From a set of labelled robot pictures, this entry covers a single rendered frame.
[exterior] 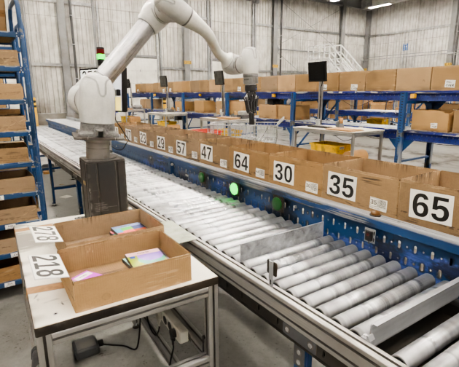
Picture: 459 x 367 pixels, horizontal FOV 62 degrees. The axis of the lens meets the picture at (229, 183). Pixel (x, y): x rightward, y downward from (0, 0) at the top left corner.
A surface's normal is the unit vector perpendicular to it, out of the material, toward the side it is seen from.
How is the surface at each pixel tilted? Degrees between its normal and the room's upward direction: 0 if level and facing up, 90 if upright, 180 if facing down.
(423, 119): 90
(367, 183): 91
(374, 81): 90
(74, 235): 89
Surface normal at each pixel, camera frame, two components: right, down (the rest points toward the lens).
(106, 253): 0.54, 0.17
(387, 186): -0.82, 0.14
